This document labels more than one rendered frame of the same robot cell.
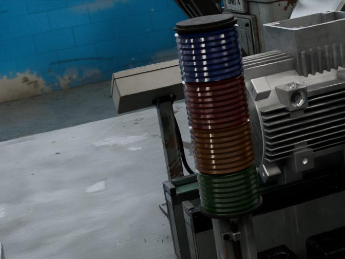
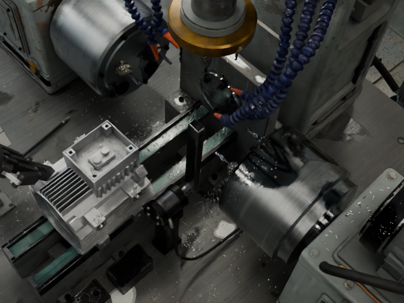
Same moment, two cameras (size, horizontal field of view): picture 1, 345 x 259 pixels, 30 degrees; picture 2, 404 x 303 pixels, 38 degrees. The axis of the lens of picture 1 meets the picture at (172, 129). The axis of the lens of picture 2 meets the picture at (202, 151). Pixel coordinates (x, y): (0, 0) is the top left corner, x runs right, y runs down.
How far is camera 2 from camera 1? 0.95 m
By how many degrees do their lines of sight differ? 48
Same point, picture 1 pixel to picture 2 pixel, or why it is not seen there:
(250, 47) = (12, 23)
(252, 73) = (67, 210)
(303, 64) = (100, 193)
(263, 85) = (77, 224)
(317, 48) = (107, 181)
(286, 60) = (88, 192)
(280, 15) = (42, 17)
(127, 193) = not seen: outside the picture
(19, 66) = not seen: outside the picture
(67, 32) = not seen: outside the picture
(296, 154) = (100, 244)
